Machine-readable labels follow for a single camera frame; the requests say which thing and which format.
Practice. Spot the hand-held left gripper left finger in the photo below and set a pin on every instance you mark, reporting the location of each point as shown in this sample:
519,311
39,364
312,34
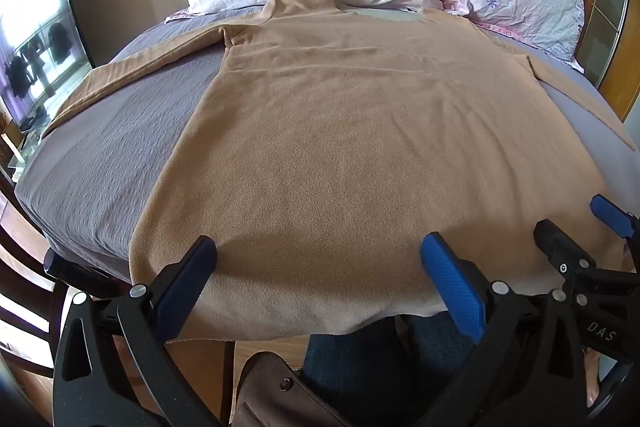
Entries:
184,289

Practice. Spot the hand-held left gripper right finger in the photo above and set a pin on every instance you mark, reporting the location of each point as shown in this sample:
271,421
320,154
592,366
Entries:
450,289

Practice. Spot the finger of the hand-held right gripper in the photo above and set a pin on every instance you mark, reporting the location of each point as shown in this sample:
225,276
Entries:
557,244
607,211

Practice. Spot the tan long-sleeved shirt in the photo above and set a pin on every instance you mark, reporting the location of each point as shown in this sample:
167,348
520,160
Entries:
350,147

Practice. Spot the person's blue jeans legs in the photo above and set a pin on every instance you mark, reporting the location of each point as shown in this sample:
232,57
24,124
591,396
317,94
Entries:
370,372

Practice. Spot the brown leather bag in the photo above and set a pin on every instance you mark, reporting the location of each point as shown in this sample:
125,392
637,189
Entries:
280,397

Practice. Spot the dark wooden chair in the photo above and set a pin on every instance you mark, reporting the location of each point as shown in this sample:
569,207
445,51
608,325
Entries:
30,267

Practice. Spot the grey bed sheet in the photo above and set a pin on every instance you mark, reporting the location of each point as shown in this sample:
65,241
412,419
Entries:
115,142

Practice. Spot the wooden headboard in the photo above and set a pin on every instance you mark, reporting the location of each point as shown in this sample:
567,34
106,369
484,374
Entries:
612,7

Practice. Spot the glass television stand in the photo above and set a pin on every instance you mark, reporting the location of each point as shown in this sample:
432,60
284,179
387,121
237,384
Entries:
20,147

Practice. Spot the flat screen television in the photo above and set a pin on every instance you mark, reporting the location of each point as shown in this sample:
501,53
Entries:
37,27

